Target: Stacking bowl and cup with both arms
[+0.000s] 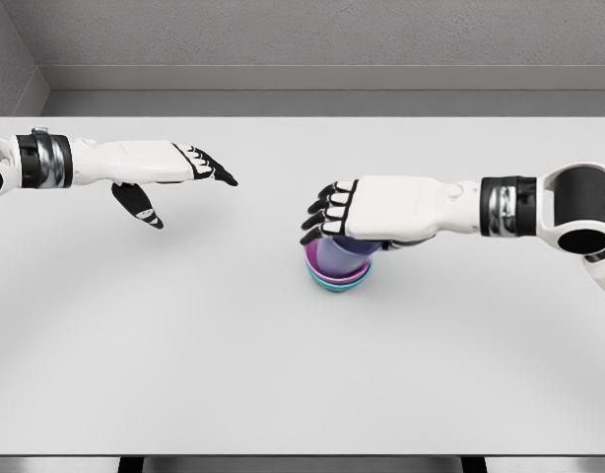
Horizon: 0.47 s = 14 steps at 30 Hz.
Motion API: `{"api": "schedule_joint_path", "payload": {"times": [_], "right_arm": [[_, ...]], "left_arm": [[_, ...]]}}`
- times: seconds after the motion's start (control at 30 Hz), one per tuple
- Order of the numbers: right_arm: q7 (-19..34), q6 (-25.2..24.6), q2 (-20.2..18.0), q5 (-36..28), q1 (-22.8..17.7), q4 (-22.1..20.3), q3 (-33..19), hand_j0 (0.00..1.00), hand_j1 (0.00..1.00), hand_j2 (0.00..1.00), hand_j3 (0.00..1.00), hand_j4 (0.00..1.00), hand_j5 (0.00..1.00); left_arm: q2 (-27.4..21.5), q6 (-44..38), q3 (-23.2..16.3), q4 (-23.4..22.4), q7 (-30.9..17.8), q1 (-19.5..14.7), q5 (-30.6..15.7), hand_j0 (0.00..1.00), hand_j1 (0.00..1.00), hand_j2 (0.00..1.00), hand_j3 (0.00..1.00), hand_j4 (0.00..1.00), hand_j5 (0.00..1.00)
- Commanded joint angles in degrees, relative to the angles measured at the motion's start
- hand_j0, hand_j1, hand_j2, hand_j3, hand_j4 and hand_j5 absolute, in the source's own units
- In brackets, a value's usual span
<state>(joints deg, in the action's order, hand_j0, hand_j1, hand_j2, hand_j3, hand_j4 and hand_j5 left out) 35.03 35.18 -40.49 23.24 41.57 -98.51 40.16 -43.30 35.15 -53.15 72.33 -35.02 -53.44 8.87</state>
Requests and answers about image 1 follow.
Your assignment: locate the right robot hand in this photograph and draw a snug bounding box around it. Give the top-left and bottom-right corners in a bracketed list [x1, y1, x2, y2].
[300, 175, 447, 254]

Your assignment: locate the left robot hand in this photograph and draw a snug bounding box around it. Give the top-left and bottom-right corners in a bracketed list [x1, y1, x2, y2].
[102, 140, 239, 232]

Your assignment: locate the lavender blue cup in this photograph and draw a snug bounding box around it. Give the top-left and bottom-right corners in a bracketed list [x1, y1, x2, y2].
[315, 236, 383, 279]

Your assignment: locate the pink bowl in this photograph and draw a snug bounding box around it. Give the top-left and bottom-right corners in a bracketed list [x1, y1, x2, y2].
[302, 238, 372, 284]

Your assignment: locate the teal bowl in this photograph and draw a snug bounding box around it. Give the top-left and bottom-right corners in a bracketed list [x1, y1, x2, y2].
[304, 261, 372, 296]

